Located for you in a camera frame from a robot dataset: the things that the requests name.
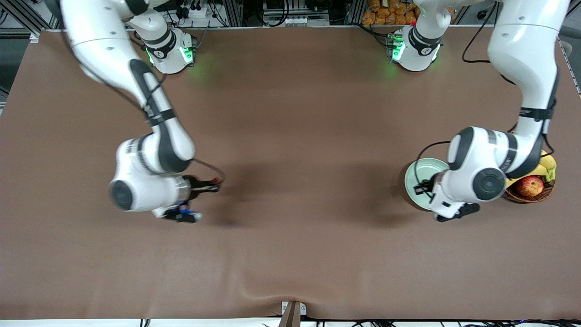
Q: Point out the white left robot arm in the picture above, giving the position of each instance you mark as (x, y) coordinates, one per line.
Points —
(526, 41)

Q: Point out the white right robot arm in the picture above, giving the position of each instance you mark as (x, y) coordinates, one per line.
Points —
(104, 41)

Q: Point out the light green round plate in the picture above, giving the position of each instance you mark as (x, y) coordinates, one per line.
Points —
(415, 177)

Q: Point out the brown wicker basket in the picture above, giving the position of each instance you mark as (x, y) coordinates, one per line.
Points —
(526, 200)

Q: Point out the red yellow apple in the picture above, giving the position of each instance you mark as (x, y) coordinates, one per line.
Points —
(531, 186)

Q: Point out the yellow banana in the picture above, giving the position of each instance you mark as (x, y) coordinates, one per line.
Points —
(548, 161)
(540, 170)

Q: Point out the brown table cover cloth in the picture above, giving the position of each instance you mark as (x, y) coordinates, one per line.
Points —
(290, 254)

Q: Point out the orange snack pile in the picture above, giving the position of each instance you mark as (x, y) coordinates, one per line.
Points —
(381, 13)

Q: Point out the white power strip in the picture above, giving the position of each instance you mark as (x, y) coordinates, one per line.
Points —
(197, 12)

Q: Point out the white terminal block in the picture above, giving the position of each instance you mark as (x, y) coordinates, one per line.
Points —
(299, 21)

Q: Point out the camera stand post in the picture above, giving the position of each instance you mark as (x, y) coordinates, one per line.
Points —
(291, 318)

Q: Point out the aluminium frame post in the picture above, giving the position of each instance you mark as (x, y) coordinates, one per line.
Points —
(357, 11)
(233, 11)

